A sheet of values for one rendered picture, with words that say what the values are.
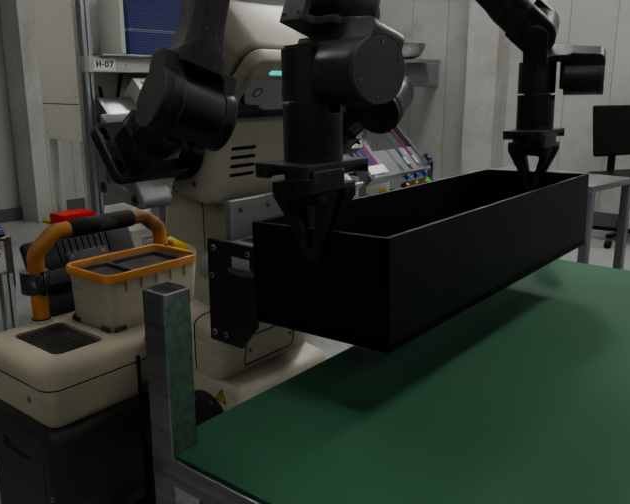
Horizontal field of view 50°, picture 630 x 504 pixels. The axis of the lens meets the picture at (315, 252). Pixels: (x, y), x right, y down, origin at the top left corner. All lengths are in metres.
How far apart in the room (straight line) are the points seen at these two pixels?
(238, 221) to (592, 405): 0.55
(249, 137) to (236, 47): 0.14
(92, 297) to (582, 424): 0.93
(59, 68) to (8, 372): 2.30
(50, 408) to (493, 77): 5.79
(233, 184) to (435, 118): 6.23
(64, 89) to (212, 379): 2.47
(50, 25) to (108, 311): 2.34
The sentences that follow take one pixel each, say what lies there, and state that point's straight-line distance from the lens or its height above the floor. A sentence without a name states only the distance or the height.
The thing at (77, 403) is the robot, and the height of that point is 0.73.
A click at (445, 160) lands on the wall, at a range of 7.18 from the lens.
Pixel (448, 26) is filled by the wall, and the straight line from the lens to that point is 7.18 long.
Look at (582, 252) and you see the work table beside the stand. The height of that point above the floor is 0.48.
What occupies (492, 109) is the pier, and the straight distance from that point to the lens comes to 6.62.
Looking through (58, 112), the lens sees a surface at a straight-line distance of 3.50.
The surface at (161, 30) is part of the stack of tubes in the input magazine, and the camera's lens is 3.39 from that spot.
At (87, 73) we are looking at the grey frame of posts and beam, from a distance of 3.21.
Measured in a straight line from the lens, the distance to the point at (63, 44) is 3.42.
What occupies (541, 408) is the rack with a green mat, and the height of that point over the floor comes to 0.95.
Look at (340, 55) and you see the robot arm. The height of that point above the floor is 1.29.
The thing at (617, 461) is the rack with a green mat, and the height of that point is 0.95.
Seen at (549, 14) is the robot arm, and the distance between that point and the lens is 1.12.
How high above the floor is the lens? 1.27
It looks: 14 degrees down
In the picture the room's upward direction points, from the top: straight up
